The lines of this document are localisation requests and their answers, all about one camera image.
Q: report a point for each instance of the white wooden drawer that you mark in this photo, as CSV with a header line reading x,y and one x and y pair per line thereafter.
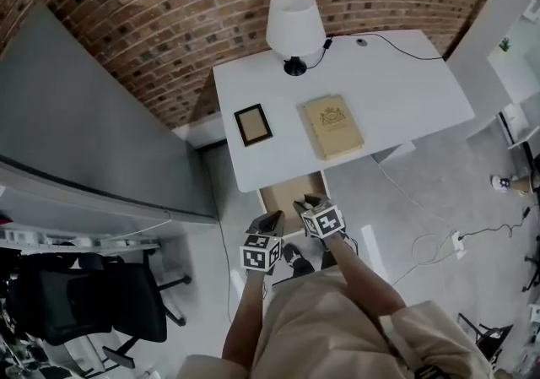
x,y
278,200

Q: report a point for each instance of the white power strip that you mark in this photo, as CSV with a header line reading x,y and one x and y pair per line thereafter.
x,y
459,244

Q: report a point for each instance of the beige hardcover book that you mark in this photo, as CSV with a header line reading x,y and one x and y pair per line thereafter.
x,y
333,128

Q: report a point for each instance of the black picture frame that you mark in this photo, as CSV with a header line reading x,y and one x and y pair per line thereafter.
x,y
253,124

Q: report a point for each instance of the black folding stand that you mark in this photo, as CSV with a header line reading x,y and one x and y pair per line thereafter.
x,y
485,333

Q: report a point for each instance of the small green potted plant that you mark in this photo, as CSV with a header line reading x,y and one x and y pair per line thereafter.
x,y
505,46

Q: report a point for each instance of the white bookshelf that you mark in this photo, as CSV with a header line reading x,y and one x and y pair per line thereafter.
x,y
506,10

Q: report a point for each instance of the black office chair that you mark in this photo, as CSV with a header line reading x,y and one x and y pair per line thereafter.
x,y
97,305

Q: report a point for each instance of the person's black shoe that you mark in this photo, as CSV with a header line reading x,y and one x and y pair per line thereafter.
x,y
297,261

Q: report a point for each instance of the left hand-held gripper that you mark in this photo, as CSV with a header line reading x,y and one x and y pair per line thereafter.
x,y
259,252

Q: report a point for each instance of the person's left forearm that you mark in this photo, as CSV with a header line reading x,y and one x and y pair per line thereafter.
x,y
244,318

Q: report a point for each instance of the person's black trousers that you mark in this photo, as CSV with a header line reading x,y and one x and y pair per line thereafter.
x,y
328,261

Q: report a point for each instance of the person's right forearm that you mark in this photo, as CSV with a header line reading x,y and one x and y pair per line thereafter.
x,y
363,280

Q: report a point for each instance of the white metal shelf rack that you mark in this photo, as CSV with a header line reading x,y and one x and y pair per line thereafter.
x,y
63,244

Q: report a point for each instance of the person's beige shirt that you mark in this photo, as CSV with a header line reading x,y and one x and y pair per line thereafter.
x,y
337,335

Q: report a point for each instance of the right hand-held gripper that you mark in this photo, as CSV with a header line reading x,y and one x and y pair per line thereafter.
x,y
325,223

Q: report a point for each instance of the white desk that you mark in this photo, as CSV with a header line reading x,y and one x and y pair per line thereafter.
x,y
379,94

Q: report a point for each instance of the white shade table lamp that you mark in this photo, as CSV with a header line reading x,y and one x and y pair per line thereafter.
x,y
291,27

